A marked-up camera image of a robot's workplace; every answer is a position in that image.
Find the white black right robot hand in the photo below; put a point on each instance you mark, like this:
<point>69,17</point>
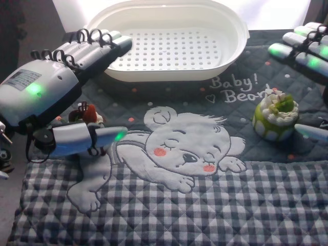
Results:
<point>305,59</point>

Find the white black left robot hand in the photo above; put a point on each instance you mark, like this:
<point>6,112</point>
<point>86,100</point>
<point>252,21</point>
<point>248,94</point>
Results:
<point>38,92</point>

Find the white perforated oval basket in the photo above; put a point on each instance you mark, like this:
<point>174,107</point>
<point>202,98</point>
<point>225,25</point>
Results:
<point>174,51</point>

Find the brown toy cake with strawberry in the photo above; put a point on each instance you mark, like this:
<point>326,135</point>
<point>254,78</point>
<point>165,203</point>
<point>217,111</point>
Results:
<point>90,113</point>

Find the green toy cake with cream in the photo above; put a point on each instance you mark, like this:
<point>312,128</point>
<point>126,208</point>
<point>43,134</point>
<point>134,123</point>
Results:
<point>271,120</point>

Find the grey quilt with bear print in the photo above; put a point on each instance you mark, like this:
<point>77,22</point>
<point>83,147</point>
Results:
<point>179,205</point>

